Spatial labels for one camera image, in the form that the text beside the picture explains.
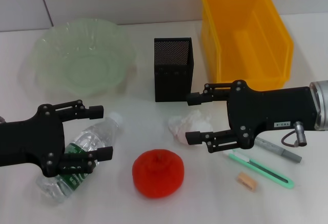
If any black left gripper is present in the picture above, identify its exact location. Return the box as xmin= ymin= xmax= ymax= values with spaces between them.
xmin=0 ymin=99 xmax=114 ymax=178

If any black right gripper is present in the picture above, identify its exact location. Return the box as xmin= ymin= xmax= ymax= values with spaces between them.
xmin=184 ymin=79 xmax=320 ymax=154

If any clear green-label water bottle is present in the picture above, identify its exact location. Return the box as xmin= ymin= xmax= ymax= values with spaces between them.
xmin=35 ymin=111 xmax=125 ymax=204

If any white paper ball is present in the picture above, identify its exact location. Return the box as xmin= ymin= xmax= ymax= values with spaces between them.
xmin=168 ymin=110 xmax=215 ymax=147

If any red-orange toy orange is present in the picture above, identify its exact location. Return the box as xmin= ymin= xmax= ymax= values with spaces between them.
xmin=132 ymin=149 xmax=185 ymax=198

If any black mesh pen holder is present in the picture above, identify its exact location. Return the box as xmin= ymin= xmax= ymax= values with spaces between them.
xmin=153 ymin=37 xmax=194 ymax=103

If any pale green glass fruit plate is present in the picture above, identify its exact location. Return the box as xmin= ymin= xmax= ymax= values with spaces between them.
xmin=17 ymin=17 xmax=139 ymax=99

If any small beige eraser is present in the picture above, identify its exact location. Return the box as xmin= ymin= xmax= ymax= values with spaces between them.
xmin=235 ymin=172 xmax=259 ymax=191

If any grey marker pen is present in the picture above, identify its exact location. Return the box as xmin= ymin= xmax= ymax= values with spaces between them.
xmin=255 ymin=136 xmax=302 ymax=163

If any mint green utility knife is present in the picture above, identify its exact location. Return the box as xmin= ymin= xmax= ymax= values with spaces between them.
xmin=222 ymin=150 xmax=295 ymax=190

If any yellow plastic bin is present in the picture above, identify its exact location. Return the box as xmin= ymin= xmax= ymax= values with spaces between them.
xmin=199 ymin=0 xmax=295 ymax=91

